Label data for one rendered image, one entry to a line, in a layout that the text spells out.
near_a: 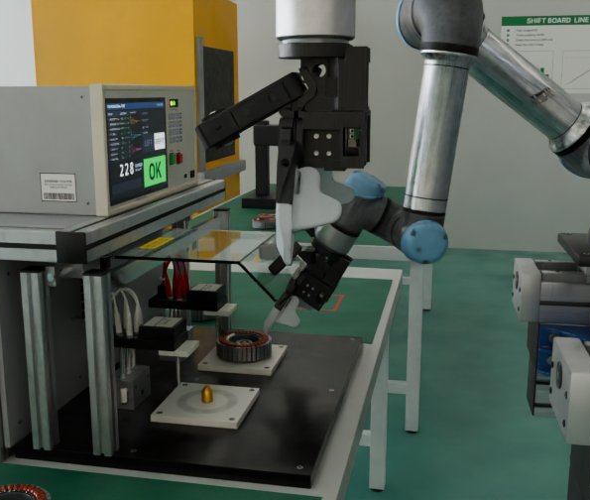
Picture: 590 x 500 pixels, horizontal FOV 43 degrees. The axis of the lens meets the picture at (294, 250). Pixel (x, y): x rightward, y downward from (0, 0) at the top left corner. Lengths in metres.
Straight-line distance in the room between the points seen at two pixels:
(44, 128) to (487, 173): 5.51
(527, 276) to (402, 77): 5.18
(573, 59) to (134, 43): 3.45
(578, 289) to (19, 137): 0.98
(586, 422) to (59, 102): 0.88
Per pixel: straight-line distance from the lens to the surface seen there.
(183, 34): 4.95
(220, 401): 1.35
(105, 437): 1.20
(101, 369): 1.16
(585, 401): 0.95
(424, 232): 1.28
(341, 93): 0.72
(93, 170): 1.23
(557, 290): 1.42
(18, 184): 1.30
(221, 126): 0.74
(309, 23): 0.71
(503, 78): 1.47
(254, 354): 1.51
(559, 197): 6.62
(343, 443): 1.27
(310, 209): 0.69
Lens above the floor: 1.31
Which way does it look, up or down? 12 degrees down
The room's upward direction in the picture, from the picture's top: straight up
